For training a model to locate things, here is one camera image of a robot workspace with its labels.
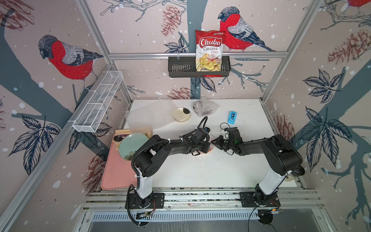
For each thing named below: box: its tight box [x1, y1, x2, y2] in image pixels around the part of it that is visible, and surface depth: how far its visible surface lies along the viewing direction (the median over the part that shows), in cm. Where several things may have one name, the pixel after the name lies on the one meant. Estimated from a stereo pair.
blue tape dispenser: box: [227, 110, 238, 125], surface depth 109 cm
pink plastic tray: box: [100, 133, 138, 190], surface depth 85 cm
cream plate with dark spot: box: [172, 107, 192, 123], surface depth 112 cm
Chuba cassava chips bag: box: [195, 29, 226, 72], surface depth 87 cm
